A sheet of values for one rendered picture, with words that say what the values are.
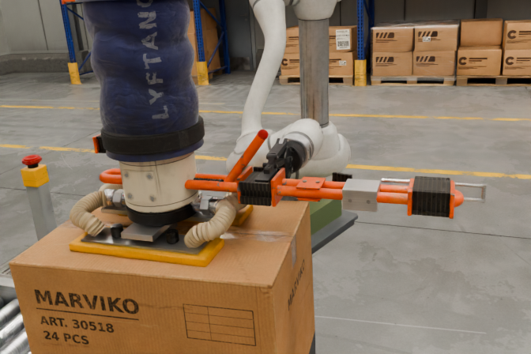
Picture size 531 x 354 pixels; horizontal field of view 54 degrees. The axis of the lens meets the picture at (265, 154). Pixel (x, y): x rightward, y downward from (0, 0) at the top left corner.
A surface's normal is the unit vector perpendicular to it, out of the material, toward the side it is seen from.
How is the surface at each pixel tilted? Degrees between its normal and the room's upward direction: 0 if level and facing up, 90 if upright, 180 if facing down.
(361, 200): 90
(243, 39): 90
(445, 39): 91
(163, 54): 70
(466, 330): 0
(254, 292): 90
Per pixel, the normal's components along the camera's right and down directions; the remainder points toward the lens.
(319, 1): 0.19, 0.48
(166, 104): 0.52, -0.04
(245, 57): -0.34, 0.32
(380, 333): -0.06, -0.95
